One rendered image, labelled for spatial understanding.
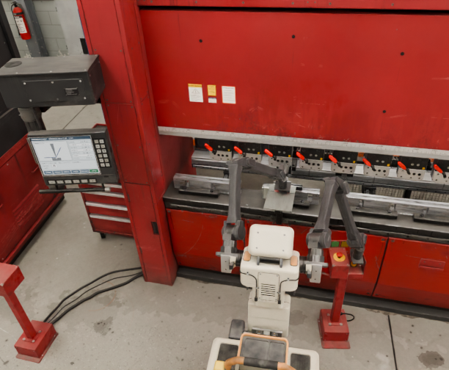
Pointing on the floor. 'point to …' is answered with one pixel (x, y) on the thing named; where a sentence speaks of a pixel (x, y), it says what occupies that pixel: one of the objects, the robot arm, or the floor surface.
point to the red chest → (107, 208)
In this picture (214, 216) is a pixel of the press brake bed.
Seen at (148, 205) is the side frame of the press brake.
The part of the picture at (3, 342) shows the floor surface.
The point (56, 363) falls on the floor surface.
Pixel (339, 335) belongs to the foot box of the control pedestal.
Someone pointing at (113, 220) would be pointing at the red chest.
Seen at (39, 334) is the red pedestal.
